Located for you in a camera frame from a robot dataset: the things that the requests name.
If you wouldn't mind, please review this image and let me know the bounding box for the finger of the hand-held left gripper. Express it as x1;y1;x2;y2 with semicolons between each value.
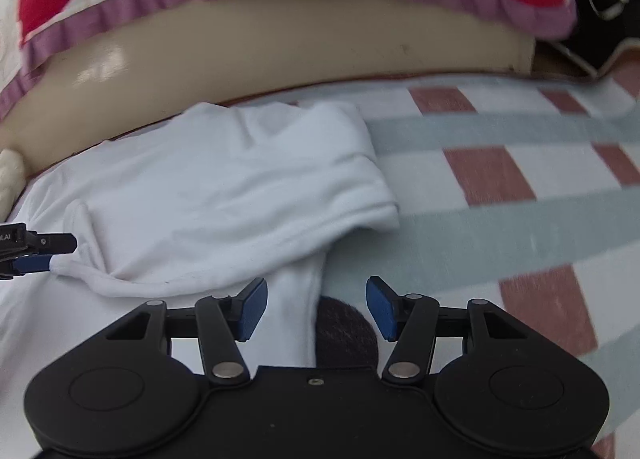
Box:
12;254;55;276
25;233;78;256

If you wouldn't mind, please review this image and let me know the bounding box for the checkered floor mat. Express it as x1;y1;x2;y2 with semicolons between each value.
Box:
220;36;640;459

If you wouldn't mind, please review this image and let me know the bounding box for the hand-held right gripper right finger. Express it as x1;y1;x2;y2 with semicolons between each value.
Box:
366;276;533;385

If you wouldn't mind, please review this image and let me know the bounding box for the beige bed headboard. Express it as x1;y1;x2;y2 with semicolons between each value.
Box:
0;0;538;174

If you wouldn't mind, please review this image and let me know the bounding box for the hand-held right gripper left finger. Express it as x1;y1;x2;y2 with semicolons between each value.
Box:
102;278;269;386

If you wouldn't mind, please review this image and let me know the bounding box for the white garment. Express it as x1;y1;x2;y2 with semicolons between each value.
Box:
0;101;402;420

